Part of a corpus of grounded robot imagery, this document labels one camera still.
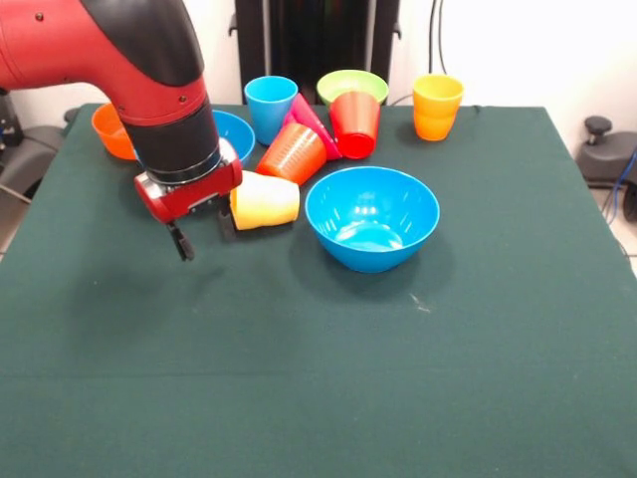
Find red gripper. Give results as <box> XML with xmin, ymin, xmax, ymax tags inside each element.
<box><xmin>132</xmin><ymin>141</ymin><xmax>244</xmax><ymax>262</ymax></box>

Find yellow cup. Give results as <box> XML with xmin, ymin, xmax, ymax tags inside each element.
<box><xmin>229</xmin><ymin>169</ymin><xmax>302</xmax><ymax>232</ymax></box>

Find large blue bowl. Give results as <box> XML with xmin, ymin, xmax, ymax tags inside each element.
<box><xmin>132</xmin><ymin>110</ymin><xmax>257</xmax><ymax>170</ymax></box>
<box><xmin>304</xmin><ymin>165</ymin><xmax>441</xmax><ymax>274</ymax></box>

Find pink bowl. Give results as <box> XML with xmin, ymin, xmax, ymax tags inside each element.
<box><xmin>282</xmin><ymin>92</ymin><xmax>343</xmax><ymax>160</ymax></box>

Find red cup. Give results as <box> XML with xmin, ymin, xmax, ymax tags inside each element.
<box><xmin>328</xmin><ymin>91</ymin><xmax>383</xmax><ymax>160</ymax></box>

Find green bowl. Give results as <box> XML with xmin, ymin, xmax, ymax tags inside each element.
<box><xmin>316</xmin><ymin>69</ymin><xmax>390</xmax><ymax>107</ymax></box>

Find orange bowl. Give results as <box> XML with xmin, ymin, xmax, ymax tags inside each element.
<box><xmin>91</xmin><ymin>103</ymin><xmax>138</xmax><ymax>161</ymax></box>

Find blue cup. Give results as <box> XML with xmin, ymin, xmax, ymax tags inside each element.
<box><xmin>243</xmin><ymin>75</ymin><xmax>300</xmax><ymax>146</ymax></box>

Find dark green tablecloth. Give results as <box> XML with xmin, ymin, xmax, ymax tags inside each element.
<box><xmin>0</xmin><ymin>102</ymin><xmax>637</xmax><ymax>478</ymax></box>

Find light orange cup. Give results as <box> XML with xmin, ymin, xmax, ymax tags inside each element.
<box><xmin>411</xmin><ymin>74</ymin><xmax>465</xmax><ymax>143</ymax></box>

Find grey pedestal foot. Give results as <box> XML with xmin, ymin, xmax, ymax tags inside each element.
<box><xmin>0</xmin><ymin>107</ymin><xmax>81</xmax><ymax>200</ymax></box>
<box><xmin>576</xmin><ymin>116</ymin><xmax>637</xmax><ymax>188</ymax></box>

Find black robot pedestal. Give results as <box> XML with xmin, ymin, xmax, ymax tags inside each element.
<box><xmin>228</xmin><ymin>0</ymin><xmax>405</xmax><ymax>107</ymax></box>

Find black hanging cable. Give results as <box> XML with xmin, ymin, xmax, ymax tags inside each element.
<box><xmin>428</xmin><ymin>0</ymin><xmax>452</xmax><ymax>76</ymax></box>

